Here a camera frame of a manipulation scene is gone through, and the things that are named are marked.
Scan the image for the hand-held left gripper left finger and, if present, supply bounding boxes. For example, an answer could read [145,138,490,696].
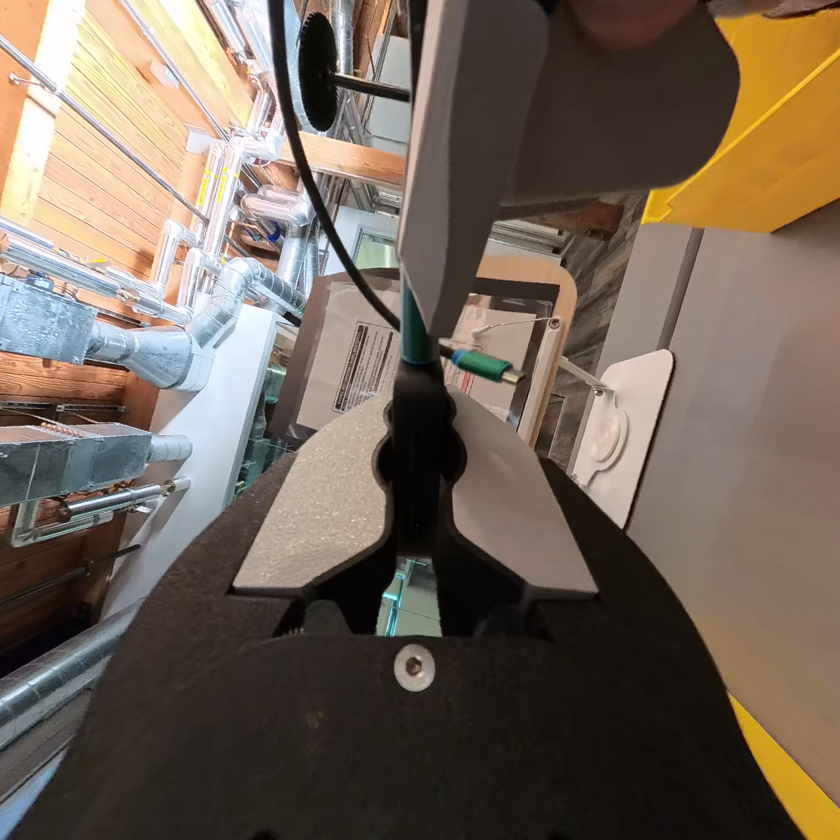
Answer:
[231,394,398,601]

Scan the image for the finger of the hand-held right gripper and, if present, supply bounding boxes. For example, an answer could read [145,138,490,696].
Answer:
[499,0,742,207]
[395,0,551,337]

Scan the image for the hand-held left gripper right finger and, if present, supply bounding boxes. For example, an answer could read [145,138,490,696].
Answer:
[438,386,600,603]

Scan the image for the black hdmi hub adapter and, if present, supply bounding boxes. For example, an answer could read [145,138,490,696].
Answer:
[392,357,454,559]

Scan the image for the thin black usb-c cable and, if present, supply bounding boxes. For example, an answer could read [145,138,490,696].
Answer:
[266,0,527,388]

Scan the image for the yellow plastic bin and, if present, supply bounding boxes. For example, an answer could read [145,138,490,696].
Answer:
[727,694,840,840]
[642,13,840,234]

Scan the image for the wooden display board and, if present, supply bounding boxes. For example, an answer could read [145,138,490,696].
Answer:
[272,256,578,450]

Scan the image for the black disc ceiling fixture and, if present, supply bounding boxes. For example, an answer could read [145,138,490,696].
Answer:
[297,12,411,132]

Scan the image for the silver ventilation ducts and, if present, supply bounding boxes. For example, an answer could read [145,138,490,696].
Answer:
[0,0,316,549]

